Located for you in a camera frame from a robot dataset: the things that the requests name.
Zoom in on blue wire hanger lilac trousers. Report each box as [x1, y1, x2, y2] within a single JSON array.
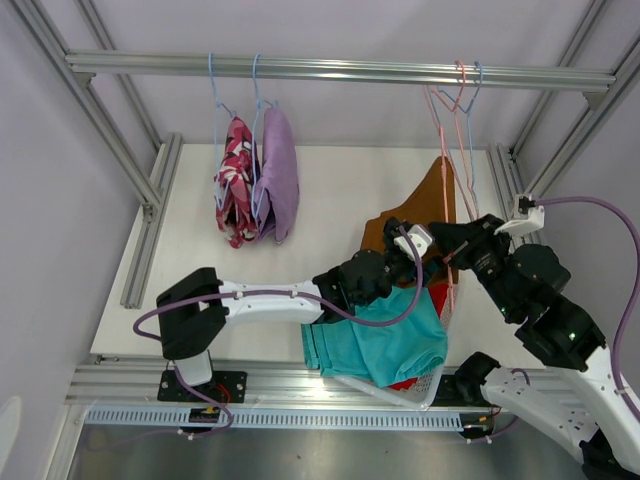
[[249, 52, 281, 221]]

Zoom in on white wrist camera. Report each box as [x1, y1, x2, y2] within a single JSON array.
[[393, 224, 434, 260], [495, 194, 545, 237]]

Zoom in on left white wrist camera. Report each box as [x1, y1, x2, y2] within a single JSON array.
[[393, 224, 434, 260]]

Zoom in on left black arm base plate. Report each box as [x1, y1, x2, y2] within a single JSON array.
[[157, 370, 248, 404]]

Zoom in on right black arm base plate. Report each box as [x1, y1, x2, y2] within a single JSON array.
[[432, 374, 474, 407]]

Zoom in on red trousers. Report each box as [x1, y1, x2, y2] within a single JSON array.
[[390, 284, 448, 391]]

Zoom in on aluminium frame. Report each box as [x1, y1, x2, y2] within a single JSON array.
[[8, 1, 184, 309], [487, 1, 639, 214]]

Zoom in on aluminium hanging rail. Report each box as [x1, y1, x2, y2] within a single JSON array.
[[65, 50, 616, 93]]

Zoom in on pink floral trousers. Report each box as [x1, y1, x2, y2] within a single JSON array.
[[214, 116, 259, 249]]

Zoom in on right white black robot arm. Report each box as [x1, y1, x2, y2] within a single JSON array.
[[428, 214, 639, 479]]

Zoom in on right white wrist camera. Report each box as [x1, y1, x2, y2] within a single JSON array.
[[495, 194, 545, 237]]

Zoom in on white slotted cable duct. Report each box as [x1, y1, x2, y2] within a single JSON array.
[[84, 406, 463, 432]]

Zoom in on blue wire hanger teal trousers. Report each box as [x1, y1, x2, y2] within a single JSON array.
[[424, 60, 484, 209]]

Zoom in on aluminium frame left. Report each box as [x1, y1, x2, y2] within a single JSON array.
[[8, 1, 184, 309]]

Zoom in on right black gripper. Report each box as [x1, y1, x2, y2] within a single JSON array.
[[428, 214, 521, 321]]

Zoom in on aluminium frame right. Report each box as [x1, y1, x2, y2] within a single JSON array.
[[487, 1, 639, 214]]

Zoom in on white plastic basket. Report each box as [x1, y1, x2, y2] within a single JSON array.
[[332, 297, 451, 410]]

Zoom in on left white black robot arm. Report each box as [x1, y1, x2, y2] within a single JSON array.
[[156, 217, 435, 401]]

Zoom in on blue wire hanger floral trousers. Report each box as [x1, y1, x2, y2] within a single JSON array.
[[207, 52, 236, 209]]

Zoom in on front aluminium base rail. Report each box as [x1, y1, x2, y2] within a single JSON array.
[[63, 355, 576, 414]]

